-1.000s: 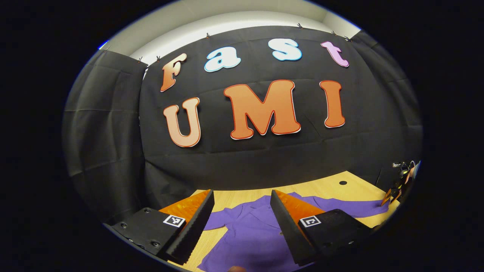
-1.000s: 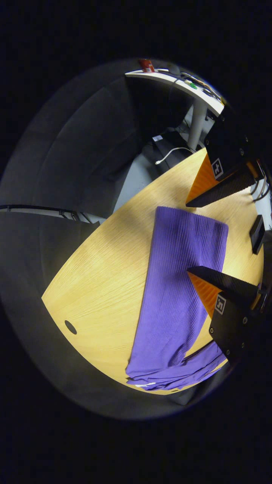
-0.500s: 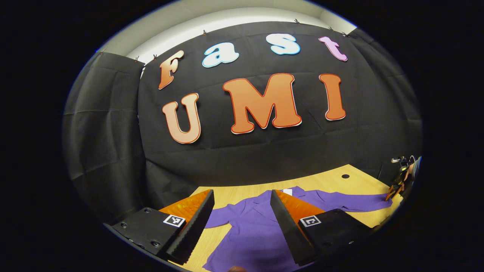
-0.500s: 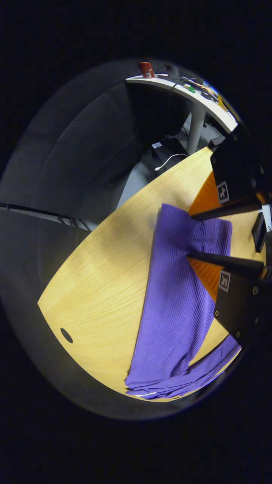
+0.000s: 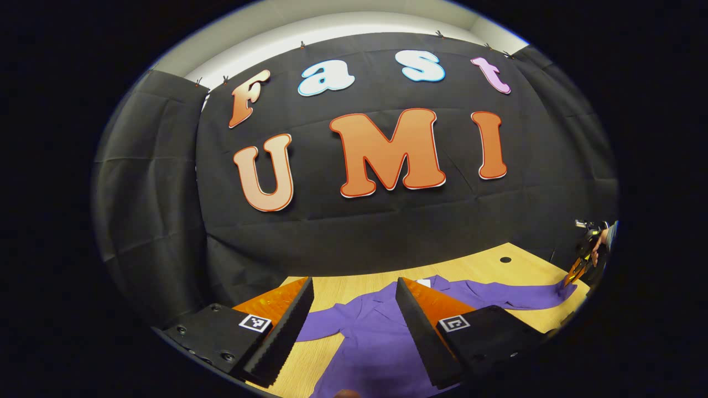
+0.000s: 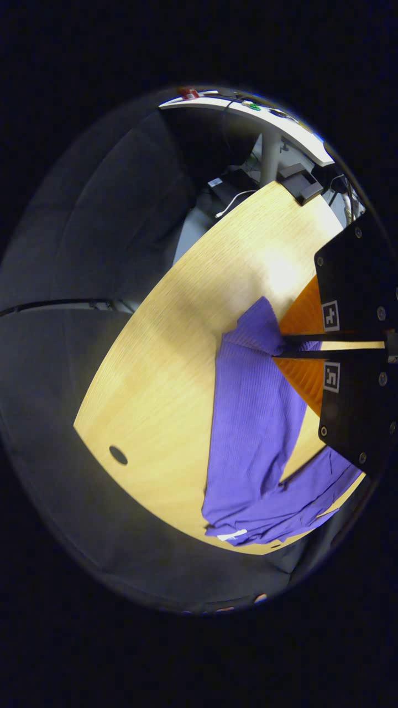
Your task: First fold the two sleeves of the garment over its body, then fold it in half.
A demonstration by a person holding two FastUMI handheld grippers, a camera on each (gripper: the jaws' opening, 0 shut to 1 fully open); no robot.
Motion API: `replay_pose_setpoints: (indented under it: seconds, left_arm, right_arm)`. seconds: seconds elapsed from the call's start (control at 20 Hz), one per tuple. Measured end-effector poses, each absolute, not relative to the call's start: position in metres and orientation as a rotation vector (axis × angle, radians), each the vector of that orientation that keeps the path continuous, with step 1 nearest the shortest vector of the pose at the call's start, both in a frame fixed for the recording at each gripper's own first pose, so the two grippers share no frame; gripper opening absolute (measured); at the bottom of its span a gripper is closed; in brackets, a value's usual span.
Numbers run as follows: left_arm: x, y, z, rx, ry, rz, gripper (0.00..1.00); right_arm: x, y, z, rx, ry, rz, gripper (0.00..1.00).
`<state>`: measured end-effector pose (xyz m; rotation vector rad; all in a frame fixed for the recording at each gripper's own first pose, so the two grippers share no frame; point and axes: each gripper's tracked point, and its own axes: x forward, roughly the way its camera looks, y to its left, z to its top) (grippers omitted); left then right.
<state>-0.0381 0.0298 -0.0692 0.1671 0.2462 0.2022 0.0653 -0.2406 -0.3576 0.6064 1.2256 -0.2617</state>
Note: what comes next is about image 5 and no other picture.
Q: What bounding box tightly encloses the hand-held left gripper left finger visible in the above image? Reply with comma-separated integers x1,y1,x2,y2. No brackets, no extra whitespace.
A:
162,276,315,389

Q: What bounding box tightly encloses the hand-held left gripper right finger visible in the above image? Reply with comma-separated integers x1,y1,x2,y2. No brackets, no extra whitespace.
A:
394,277,558,391

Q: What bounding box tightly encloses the purple shirt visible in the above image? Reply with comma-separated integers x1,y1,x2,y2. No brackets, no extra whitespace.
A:
296,275,577,398

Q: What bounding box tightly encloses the black backdrop cloth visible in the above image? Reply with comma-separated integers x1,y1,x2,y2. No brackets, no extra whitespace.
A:
91,32,619,332

